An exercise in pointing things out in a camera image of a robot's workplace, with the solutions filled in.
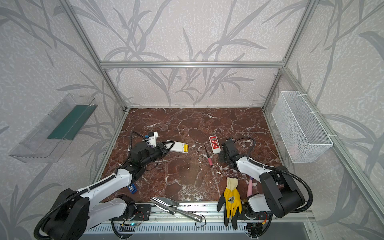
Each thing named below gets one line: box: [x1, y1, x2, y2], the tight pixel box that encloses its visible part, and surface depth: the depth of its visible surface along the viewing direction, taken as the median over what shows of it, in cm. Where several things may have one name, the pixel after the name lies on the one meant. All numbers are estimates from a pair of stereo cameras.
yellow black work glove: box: [217, 177, 242, 230], surface depth 76 cm
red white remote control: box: [209, 135, 221, 154], surface depth 99 cm
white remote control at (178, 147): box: [165, 140, 189, 154], surface depth 82 cm
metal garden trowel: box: [150, 196, 203, 223], surface depth 76 cm
